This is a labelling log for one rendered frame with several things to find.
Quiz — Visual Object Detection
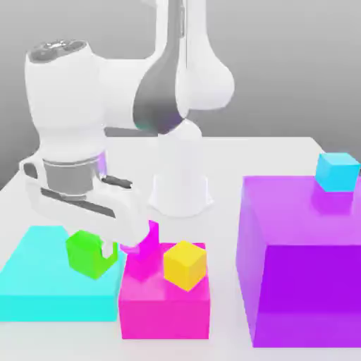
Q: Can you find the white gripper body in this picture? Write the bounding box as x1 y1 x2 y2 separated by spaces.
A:
25 180 151 247

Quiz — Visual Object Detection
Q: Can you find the small green cube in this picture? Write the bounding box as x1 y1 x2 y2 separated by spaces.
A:
66 229 119 281

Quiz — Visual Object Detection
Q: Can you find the small magenta cube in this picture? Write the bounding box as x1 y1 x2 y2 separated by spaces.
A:
120 219 165 283

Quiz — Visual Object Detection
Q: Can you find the small yellow cube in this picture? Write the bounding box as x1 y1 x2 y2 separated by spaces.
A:
163 240 207 292

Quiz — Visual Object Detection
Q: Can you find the small cyan cube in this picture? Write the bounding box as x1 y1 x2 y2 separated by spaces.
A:
314 152 361 193

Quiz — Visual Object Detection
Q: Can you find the large cyan box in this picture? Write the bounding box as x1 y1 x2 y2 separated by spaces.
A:
0 225 127 323

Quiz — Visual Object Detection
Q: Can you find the large magenta box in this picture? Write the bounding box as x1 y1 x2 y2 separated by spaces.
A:
118 241 212 341

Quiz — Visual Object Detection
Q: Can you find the large purple box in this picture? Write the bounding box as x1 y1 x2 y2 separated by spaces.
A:
235 175 361 348

